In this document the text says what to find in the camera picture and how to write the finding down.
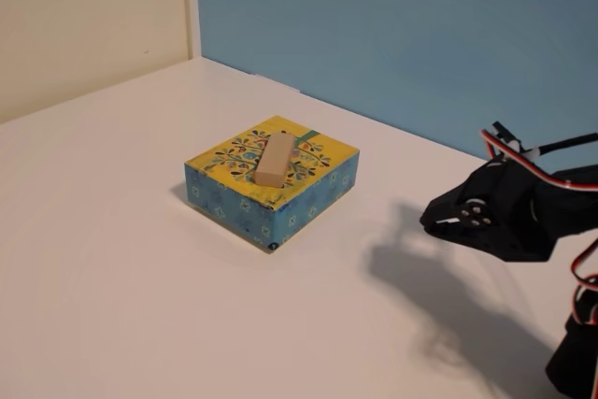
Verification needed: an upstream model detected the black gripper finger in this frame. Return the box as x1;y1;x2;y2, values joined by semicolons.
420;181;494;235
421;222;508;262

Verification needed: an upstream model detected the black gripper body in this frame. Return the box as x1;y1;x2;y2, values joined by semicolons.
466;159;562;263

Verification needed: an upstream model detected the wooden Jenga block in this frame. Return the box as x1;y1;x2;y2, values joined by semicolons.
254;131;296;189

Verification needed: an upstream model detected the yellow blue floral box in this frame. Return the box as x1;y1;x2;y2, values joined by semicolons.
184;114;361;254

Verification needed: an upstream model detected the blue backdrop board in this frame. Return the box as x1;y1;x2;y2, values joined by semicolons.
193;0;598;162

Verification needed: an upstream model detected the red white black servo wire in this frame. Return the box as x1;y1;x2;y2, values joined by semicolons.
570;235;598;326
480;121;598;192

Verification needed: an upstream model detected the black camera cable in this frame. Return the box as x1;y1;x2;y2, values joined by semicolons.
536;132;598;157

